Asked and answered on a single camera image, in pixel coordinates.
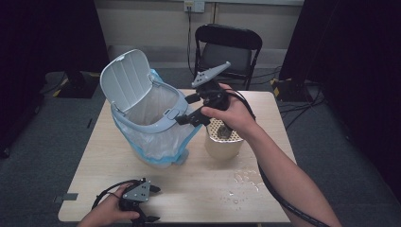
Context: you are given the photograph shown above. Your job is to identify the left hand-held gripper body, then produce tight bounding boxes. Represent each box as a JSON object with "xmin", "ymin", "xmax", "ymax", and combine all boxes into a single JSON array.
[{"xmin": 118, "ymin": 177, "xmax": 152, "ymax": 227}]

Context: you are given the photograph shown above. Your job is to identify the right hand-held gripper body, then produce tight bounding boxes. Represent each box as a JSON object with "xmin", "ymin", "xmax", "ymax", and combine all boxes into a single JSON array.
[{"xmin": 191, "ymin": 61, "xmax": 232, "ymax": 112}]

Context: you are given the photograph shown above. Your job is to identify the white lidded trash bin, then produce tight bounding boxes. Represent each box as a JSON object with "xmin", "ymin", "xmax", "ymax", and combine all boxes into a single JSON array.
[{"xmin": 99, "ymin": 48, "xmax": 191, "ymax": 168}]

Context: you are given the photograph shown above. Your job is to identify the person's left hand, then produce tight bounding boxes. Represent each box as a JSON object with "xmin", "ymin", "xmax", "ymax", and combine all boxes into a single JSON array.
[{"xmin": 77, "ymin": 183, "xmax": 141, "ymax": 227}]

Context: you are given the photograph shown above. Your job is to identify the person's right hand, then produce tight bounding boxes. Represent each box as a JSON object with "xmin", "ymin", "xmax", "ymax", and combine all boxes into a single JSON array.
[{"xmin": 200, "ymin": 82, "xmax": 258, "ymax": 140}]

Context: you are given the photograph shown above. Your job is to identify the black folding chair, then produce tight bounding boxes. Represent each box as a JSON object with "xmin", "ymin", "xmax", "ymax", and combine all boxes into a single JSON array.
[{"xmin": 193, "ymin": 23, "xmax": 264, "ymax": 92}]

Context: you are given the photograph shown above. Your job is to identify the beige cup with honeycomb strainer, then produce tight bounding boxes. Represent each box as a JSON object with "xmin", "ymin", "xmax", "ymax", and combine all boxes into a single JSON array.
[{"xmin": 203, "ymin": 117, "xmax": 246, "ymax": 161}]

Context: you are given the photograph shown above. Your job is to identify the blue plastic trash bag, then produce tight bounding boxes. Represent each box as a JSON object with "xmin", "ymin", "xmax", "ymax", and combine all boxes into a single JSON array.
[{"xmin": 111, "ymin": 68, "xmax": 203, "ymax": 168}]

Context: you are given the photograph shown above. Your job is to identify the grey floor tape strip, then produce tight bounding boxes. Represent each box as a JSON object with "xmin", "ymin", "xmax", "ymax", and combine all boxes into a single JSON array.
[{"xmin": 53, "ymin": 192, "xmax": 79, "ymax": 204}]

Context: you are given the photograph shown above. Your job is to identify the spilled water droplets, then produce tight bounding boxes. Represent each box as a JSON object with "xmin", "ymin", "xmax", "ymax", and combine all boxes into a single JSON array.
[{"xmin": 226, "ymin": 167, "xmax": 267, "ymax": 205}]

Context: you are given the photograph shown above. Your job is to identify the yellow black floor box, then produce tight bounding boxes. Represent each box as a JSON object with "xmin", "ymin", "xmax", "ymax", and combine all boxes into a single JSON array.
[{"xmin": 270, "ymin": 77, "xmax": 314, "ymax": 103}]

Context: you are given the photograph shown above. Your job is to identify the black stand base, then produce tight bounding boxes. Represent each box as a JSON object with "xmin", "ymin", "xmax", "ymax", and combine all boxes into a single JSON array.
[{"xmin": 56, "ymin": 69, "xmax": 101, "ymax": 99}]

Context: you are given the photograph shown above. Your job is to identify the black curtain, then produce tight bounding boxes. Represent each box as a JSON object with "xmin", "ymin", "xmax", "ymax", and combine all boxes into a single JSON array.
[
  {"xmin": 0, "ymin": 0, "xmax": 111, "ymax": 159},
  {"xmin": 278, "ymin": 0, "xmax": 401, "ymax": 202}
]

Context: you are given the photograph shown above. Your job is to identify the black wall power cable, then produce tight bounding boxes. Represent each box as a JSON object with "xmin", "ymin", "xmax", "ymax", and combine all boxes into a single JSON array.
[{"xmin": 186, "ymin": 10, "xmax": 196, "ymax": 76}]

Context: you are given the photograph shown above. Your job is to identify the white wall socket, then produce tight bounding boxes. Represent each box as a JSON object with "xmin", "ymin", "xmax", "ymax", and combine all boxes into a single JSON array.
[{"xmin": 183, "ymin": 0, "xmax": 206, "ymax": 14}]

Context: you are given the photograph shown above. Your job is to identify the black floor cables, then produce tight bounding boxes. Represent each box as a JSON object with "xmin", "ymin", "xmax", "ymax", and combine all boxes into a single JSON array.
[{"xmin": 252, "ymin": 65, "xmax": 326, "ymax": 131}]

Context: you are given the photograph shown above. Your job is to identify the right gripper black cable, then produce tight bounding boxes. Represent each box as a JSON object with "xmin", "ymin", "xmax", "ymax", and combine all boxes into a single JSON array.
[{"xmin": 217, "ymin": 88, "xmax": 331, "ymax": 227}]

